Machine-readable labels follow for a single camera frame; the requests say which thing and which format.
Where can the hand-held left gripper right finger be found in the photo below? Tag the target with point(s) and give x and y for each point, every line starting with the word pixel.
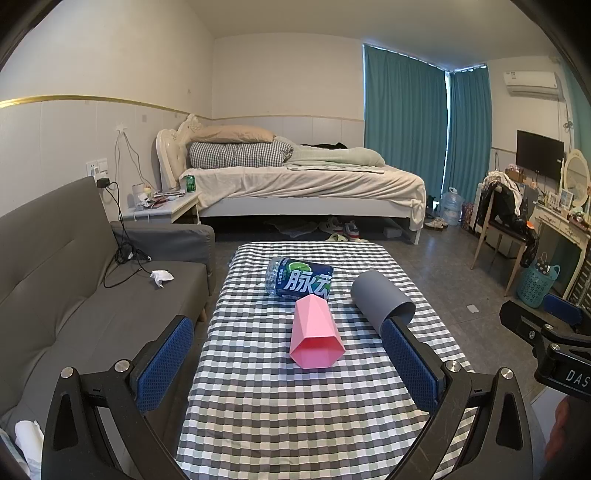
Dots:
pixel 411 369

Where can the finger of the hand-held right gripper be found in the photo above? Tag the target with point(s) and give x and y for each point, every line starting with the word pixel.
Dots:
pixel 561 307
pixel 519 319

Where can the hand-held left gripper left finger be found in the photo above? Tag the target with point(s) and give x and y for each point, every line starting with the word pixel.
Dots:
pixel 168 364

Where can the pink faceted cup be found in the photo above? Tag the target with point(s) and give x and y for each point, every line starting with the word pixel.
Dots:
pixel 314 332

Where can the grey round cup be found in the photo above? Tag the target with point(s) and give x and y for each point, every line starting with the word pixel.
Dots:
pixel 374 295

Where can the white cup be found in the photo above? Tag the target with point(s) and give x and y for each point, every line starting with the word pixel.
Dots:
pixel 138 191

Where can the person's right hand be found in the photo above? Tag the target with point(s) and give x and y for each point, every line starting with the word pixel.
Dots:
pixel 561 427

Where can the blue laundry basket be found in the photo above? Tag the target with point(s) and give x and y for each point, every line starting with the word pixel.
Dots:
pixel 535 286

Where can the white dressing table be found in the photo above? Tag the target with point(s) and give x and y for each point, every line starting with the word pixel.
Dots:
pixel 561 230

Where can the crumpled white tissue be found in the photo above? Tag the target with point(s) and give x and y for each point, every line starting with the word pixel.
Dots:
pixel 161 278

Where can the wooden chair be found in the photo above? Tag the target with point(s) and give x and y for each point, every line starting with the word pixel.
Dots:
pixel 503 233

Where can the checked tablecloth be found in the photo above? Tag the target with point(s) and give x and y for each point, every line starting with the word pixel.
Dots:
pixel 277 406

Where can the black jacket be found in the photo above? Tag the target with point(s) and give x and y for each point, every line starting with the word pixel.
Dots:
pixel 508 198

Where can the grey fabric sofa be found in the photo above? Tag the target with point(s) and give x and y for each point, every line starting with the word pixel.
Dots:
pixel 69 295

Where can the white shoe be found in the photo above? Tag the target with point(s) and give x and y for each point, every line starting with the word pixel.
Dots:
pixel 436 224

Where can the large water jug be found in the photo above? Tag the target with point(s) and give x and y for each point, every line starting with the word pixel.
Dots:
pixel 451 207

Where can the oval white mirror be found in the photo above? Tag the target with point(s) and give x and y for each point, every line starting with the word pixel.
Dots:
pixel 577 173

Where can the plastic bottle with blue label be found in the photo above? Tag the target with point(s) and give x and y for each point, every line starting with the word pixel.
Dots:
pixel 300 279

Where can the white clothes pile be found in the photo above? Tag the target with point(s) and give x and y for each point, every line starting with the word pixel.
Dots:
pixel 498 177

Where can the pale green slipper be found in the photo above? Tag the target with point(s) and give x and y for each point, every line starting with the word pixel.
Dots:
pixel 338 237

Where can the grey sneaker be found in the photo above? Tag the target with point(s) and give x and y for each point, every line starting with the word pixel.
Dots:
pixel 352 229
pixel 331 226

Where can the black flat television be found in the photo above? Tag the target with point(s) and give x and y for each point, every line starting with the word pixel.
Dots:
pixel 538 154

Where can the white bedside table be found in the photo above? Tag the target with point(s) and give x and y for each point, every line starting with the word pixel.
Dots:
pixel 161 210

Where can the white crumpled cloth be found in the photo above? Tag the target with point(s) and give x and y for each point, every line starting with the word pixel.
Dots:
pixel 30 441

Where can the green drink can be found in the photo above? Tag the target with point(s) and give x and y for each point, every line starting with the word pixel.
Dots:
pixel 190 183

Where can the narrow teal curtain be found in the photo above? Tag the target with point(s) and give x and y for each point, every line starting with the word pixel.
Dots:
pixel 468 134

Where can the white bed with headboard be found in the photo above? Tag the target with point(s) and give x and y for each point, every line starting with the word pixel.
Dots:
pixel 314 189

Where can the dark checked duvet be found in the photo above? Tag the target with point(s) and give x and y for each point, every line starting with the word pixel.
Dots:
pixel 235 154

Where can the white air conditioner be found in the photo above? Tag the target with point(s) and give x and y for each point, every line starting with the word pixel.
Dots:
pixel 531 85

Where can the wide teal curtain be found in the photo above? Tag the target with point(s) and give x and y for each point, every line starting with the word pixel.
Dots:
pixel 401 129

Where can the pale green blanket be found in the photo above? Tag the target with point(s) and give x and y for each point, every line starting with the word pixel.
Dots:
pixel 337 158

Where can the beige pillow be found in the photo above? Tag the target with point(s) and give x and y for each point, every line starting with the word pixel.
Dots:
pixel 231 134

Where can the small picture frame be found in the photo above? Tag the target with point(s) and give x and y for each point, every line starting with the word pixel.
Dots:
pixel 565 198

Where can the white wall socket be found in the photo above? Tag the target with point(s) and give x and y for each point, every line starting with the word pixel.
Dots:
pixel 96 167

